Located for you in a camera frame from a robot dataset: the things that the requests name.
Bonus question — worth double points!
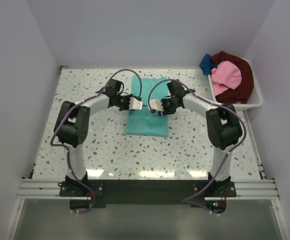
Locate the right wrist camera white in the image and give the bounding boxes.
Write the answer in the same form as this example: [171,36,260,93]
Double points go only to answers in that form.
[147,99,163,112]

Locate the pink t shirt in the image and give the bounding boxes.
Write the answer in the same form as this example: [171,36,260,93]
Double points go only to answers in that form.
[211,61,242,96]

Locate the white plastic laundry basket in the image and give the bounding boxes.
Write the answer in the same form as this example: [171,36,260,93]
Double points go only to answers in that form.
[206,57,264,112]

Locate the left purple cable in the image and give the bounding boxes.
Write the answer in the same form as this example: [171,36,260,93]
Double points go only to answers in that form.
[49,68,143,215]

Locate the blue t shirt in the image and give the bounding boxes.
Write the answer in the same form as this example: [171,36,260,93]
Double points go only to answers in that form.
[199,54,218,76]

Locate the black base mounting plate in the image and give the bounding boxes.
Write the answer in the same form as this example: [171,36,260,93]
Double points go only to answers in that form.
[58,179,237,210]

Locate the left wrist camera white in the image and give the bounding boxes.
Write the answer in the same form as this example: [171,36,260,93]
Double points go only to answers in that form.
[129,97,143,111]

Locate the dark red t shirt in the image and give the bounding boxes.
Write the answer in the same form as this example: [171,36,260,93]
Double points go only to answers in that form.
[211,51,254,104]

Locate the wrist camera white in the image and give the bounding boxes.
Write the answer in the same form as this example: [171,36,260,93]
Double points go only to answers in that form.
[147,99,163,112]
[129,97,143,111]

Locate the aluminium frame rail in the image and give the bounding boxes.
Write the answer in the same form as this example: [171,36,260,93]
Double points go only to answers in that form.
[17,179,280,201]

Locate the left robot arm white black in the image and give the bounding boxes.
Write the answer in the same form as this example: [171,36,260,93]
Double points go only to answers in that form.
[50,79,134,198]

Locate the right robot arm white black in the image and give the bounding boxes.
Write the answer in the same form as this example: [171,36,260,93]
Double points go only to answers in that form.
[158,79,247,201]

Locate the teal t shirt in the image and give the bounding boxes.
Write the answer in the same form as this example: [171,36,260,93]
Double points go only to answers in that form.
[125,76,169,137]

